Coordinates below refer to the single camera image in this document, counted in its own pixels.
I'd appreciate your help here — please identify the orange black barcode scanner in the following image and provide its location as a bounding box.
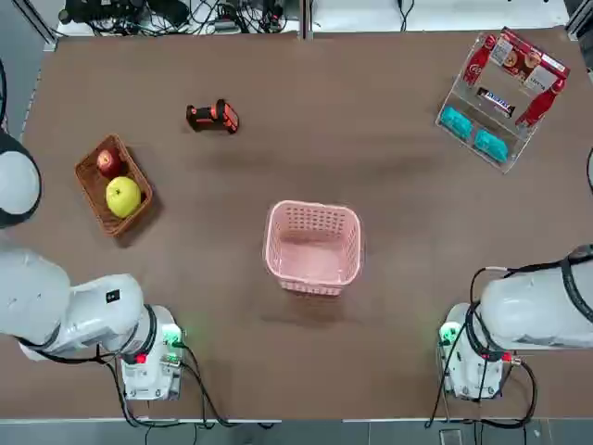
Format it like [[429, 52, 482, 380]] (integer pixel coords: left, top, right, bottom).
[[185, 97, 241, 136]]

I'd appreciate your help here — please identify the red Coca-Cola bottle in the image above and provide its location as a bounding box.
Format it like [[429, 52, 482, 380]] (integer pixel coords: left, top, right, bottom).
[[464, 35, 496, 86], [515, 76, 568, 129]]

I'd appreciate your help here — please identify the pink plastic basket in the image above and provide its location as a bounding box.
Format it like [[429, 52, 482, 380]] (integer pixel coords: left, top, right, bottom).
[[262, 199, 364, 297]]

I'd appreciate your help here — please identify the brown wicker basket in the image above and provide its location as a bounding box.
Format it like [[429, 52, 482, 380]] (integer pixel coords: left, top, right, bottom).
[[74, 133, 154, 238]]

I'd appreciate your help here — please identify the yellow pear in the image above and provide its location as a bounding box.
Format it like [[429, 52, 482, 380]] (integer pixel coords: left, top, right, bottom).
[[105, 176, 143, 219]]

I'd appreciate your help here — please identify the teal snack packet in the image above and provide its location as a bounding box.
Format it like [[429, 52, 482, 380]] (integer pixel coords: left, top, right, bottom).
[[439, 106, 474, 141], [473, 128, 511, 165]]

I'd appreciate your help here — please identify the red apple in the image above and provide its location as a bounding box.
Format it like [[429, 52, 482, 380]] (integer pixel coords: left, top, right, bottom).
[[95, 147, 123, 179]]

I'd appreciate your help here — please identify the clear acrylic shelf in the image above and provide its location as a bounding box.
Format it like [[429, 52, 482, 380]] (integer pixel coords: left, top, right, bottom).
[[434, 31, 572, 175]]

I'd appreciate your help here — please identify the Snickers bar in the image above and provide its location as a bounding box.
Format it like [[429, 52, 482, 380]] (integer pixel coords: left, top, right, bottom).
[[475, 86, 517, 117]]

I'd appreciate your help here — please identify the red cookie box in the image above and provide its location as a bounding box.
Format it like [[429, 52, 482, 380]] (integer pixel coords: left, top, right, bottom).
[[488, 26, 572, 89]]

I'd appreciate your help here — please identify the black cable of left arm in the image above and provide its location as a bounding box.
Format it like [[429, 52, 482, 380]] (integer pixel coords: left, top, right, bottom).
[[181, 342, 280, 428]]

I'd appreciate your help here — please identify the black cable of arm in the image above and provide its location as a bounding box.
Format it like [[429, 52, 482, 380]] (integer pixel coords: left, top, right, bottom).
[[181, 342, 280, 428], [481, 354, 539, 428]]

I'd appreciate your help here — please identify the aluminium frame post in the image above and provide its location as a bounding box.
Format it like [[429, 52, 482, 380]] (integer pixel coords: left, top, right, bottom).
[[299, 0, 313, 41]]

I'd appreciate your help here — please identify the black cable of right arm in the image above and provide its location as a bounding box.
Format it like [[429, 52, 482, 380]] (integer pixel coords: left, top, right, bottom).
[[481, 354, 539, 428]]

